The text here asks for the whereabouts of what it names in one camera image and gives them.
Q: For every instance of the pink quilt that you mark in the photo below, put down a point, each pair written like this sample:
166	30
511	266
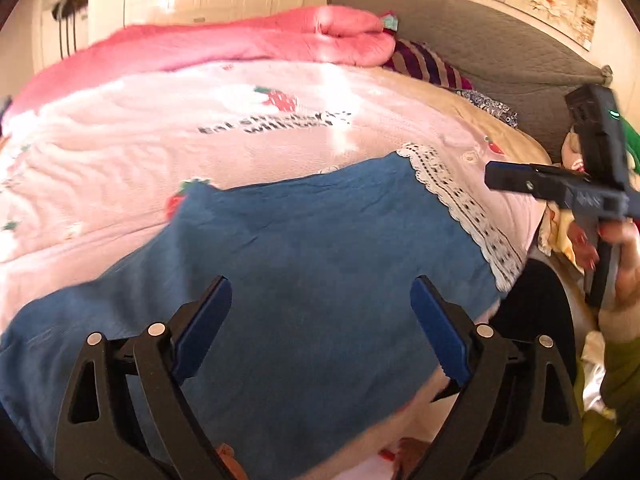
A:
225	40

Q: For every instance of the beige bed sheet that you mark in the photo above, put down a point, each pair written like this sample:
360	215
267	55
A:
480	120

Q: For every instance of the person's right forearm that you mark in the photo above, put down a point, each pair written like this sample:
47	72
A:
622	355

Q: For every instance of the pink strawberry printed bed cover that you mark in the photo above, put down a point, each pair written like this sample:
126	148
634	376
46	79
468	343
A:
150	125

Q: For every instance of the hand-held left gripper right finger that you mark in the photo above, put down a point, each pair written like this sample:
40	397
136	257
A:
440	330

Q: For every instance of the person's right hand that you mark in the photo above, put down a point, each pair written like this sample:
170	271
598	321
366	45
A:
627	270

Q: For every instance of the purple striped pillow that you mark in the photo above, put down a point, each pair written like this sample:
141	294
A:
425	65

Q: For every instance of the small teal pink cloth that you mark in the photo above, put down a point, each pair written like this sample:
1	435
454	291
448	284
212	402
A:
390	22

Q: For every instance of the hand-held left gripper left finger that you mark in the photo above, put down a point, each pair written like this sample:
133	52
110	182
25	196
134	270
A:
205	320

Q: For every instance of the person's left foot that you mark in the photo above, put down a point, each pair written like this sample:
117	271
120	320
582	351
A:
226	456

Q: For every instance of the white crumpled cloth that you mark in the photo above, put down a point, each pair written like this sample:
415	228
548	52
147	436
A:
595	355

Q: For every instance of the grey quilted headboard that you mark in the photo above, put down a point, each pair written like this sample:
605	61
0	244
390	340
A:
500	60

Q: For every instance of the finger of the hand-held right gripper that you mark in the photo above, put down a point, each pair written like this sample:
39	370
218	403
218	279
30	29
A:
515	179

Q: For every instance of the dark floral cloth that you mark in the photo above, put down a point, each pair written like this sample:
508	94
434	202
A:
492	107

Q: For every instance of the soft doll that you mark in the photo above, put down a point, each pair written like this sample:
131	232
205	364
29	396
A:
565	232

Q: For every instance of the blue denim pants lace hem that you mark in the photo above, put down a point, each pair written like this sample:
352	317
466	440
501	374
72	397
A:
310	240

